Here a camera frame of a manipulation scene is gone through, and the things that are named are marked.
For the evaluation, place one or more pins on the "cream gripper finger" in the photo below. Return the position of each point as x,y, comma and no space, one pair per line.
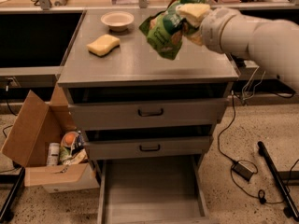
193,13
196,38

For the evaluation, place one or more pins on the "green rice chip bag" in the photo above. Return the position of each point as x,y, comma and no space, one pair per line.
164,31

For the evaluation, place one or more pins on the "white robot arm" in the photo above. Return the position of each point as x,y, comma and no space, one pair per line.
271,44

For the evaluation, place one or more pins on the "top grey drawer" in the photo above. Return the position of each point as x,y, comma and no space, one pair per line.
152,114

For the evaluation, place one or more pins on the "grey drawer cabinet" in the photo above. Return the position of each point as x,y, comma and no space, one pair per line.
134,72

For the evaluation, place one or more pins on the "middle grey drawer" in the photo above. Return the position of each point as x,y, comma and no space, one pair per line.
127,149

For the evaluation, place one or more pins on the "open bottom grey drawer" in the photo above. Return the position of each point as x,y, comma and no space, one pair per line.
160,190

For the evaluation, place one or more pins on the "orange snack bag in box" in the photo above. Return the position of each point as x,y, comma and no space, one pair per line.
71,149

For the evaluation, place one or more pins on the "white power strip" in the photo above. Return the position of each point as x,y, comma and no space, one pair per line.
247,64

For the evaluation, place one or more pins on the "white bowl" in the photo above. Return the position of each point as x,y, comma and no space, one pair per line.
117,21

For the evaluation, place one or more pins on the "yellow sponge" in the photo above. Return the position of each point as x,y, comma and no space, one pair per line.
103,45

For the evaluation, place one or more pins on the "black power adapter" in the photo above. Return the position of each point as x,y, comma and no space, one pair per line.
242,171

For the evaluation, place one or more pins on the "open cardboard box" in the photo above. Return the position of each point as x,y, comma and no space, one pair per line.
36,127

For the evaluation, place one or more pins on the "white can in box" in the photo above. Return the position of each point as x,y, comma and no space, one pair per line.
53,154

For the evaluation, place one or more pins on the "black stand leg right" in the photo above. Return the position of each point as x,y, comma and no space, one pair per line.
290,209

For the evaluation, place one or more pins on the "black stand leg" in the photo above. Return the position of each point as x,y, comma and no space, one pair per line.
13,182
290,209

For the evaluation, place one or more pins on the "black stand leg left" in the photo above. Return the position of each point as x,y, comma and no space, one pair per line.
13,182

